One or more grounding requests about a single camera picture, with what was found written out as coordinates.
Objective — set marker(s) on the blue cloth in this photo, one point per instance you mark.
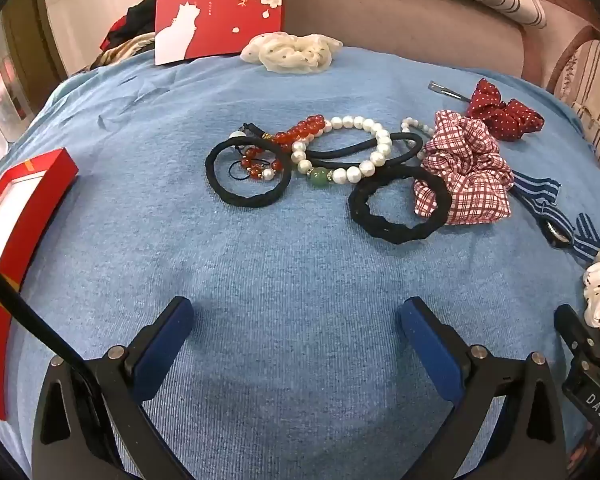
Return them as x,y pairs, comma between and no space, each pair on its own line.
280,270

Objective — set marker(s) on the striped floral cushion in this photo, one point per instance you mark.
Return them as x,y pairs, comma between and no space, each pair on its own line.
595,75

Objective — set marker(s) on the red gift box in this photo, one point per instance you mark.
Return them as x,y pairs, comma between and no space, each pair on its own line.
55,170

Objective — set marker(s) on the red polka dot scrunchie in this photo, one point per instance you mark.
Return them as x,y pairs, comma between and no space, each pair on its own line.
510,115

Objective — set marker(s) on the silver hair clip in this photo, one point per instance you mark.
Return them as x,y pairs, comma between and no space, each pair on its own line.
442,89

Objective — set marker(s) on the red floral box lid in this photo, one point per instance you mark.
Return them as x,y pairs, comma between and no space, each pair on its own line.
220,20

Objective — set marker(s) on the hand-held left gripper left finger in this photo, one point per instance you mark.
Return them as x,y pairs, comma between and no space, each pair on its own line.
162,350

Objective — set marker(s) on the thin hair elastic with pearl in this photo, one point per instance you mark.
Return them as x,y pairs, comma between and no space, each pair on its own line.
360,147

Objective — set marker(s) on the red plaid scrunchie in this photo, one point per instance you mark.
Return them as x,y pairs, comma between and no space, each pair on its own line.
470,160

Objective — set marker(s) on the brown wooden frame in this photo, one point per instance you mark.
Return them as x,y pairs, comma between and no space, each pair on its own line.
35,25

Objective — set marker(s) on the mauve sofa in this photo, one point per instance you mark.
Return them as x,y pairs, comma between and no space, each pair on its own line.
405,25

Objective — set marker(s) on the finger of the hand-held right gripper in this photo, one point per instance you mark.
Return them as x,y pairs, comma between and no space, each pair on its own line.
580,345

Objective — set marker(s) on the dark clothes pile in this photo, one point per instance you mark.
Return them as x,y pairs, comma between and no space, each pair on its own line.
130,20

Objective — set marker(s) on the cream dotted scrunchie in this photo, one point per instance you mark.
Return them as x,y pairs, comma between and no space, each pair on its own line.
290,55

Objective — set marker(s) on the tiny thin black elastic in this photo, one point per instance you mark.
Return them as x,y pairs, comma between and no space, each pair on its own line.
231,172

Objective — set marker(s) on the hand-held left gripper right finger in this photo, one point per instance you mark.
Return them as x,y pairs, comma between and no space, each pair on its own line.
430,355

